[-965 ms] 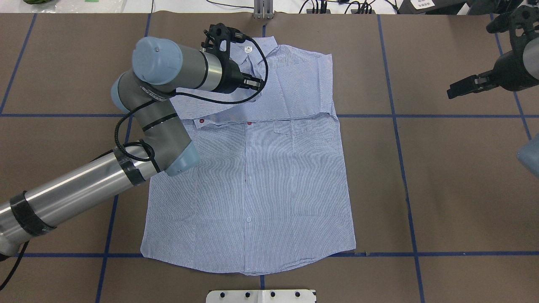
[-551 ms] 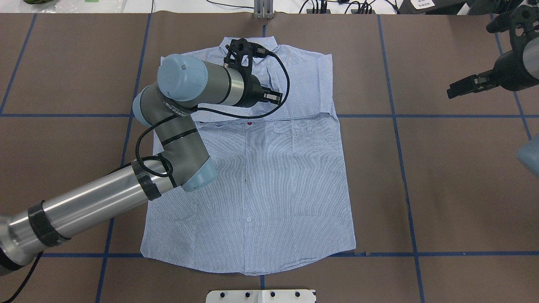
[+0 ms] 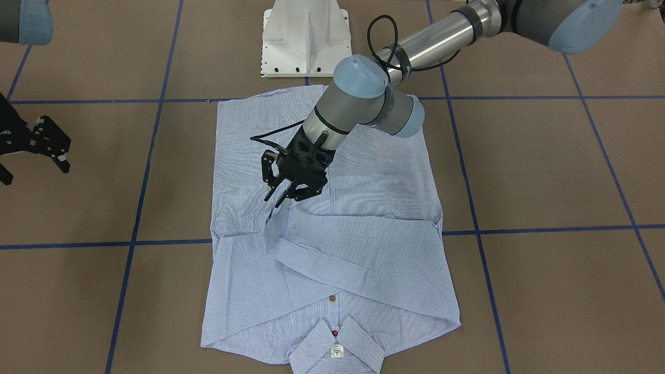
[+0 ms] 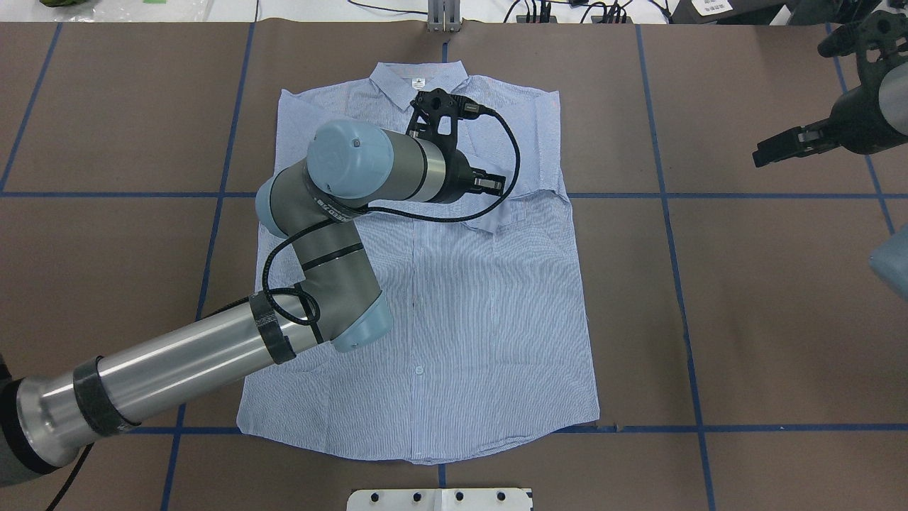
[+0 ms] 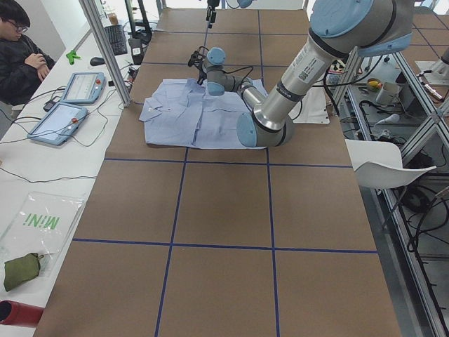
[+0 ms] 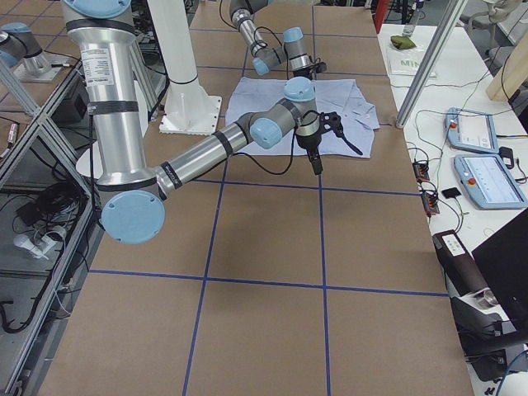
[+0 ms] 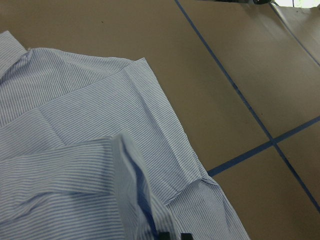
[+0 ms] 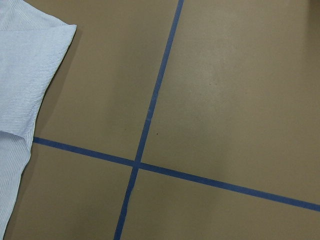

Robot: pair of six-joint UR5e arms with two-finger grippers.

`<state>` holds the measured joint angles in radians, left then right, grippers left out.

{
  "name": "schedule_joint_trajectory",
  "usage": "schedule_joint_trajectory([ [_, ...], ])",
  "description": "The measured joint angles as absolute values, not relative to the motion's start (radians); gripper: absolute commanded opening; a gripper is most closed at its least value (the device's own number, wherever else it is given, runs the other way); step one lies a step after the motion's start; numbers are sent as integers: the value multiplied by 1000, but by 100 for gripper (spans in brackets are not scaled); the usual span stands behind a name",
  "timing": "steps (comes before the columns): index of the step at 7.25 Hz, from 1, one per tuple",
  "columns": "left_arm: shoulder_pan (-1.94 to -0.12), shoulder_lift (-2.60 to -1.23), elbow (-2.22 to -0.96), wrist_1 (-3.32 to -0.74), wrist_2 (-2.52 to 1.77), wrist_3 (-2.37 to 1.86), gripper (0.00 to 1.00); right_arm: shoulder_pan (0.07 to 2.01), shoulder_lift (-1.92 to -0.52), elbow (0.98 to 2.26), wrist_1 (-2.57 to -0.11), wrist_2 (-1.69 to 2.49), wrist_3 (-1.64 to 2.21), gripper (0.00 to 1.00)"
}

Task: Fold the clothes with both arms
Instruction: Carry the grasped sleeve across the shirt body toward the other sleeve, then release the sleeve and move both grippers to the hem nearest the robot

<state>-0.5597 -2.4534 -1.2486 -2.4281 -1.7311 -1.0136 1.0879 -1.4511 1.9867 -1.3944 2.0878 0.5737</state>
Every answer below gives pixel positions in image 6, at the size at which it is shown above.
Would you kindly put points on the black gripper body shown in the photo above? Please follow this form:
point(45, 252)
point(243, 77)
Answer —
point(303, 74)
point(308, 143)

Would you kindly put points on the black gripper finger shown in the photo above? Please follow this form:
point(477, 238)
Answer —
point(315, 161)

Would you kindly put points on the light blue striped shirt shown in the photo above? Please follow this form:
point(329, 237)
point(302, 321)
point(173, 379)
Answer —
point(359, 118)

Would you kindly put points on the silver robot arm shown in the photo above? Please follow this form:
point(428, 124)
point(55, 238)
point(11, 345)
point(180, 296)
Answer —
point(266, 49)
point(132, 193)

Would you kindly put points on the green folded cloth pouch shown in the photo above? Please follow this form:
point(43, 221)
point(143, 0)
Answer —
point(401, 42)

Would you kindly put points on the clear plastic bag green print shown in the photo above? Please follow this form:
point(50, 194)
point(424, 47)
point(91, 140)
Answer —
point(404, 62)

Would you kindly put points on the orange electronics board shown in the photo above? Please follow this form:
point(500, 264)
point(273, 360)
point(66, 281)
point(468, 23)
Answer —
point(430, 202)
point(421, 171)

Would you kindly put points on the far teach pendant tablet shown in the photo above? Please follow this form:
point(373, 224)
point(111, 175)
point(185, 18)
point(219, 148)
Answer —
point(472, 131)

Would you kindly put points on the teach pendant tablet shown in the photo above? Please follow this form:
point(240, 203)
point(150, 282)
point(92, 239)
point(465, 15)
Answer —
point(488, 182)
point(472, 131)

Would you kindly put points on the near teach pendant tablet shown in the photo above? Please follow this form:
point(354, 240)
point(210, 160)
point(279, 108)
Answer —
point(488, 182)

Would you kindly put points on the black box device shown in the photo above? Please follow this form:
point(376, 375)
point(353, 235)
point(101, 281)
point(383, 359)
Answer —
point(458, 264)

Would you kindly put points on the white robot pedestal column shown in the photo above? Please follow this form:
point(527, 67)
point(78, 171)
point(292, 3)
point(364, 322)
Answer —
point(188, 108)

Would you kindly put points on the aluminium frame post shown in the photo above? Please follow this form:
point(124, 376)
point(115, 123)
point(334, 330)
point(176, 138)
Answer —
point(433, 53)

